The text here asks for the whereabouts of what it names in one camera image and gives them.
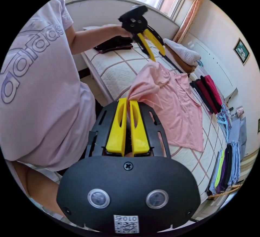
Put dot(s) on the light pink short sleeve shirt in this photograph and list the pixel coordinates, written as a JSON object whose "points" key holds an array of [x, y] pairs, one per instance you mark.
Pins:
{"points": [[174, 108]]}

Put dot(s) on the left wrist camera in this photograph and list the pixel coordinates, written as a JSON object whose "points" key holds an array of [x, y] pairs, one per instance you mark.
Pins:
{"points": [[140, 9]]}

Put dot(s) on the person's body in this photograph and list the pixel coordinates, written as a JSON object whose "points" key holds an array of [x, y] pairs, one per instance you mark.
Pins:
{"points": [[40, 90]]}

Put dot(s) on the white and brown pile of clothes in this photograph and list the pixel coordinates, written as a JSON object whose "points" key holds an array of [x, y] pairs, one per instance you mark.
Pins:
{"points": [[182, 55]]}

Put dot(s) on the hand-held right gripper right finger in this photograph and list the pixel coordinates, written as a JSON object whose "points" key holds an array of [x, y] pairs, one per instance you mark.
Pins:
{"points": [[140, 135]]}

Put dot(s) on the red and black pile of clothes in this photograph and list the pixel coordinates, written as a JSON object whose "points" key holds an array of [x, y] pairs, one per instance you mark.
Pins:
{"points": [[209, 92]]}

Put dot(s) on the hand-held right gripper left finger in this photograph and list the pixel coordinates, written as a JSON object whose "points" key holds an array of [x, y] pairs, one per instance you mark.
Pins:
{"points": [[117, 131]]}

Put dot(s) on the bed with checked white quilt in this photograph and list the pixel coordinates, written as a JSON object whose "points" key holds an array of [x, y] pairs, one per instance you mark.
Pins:
{"points": [[113, 68]]}

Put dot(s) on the dark pile of clothes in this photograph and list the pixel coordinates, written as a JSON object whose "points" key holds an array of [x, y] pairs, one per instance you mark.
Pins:
{"points": [[113, 43]]}

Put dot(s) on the bunch of clothes hangers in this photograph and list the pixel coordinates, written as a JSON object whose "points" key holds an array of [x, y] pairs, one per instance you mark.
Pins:
{"points": [[223, 117]]}

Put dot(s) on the colourful pile of clothes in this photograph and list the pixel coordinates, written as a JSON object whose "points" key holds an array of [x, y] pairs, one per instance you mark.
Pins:
{"points": [[225, 169]]}

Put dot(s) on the framed flower picture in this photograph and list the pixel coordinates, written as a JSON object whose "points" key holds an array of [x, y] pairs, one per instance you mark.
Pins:
{"points": [[241, 51]]}

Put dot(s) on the person's left forearm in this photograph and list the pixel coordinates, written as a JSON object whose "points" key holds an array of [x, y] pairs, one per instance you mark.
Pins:
{"points": [[93, 37]]}

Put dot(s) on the white cupboard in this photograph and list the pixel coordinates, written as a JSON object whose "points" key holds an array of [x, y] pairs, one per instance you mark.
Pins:
{"points": [[211, 62]]}

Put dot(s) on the pale orange curtain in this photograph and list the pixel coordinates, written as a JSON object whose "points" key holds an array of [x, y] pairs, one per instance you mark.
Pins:
{"points": [[189, 17]]}

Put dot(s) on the person's left hand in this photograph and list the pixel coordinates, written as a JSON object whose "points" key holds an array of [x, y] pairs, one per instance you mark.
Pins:
{"points": [[124, 31]]}

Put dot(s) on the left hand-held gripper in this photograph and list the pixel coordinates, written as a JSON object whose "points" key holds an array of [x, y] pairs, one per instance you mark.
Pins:
{"points": [[130, 23]]}

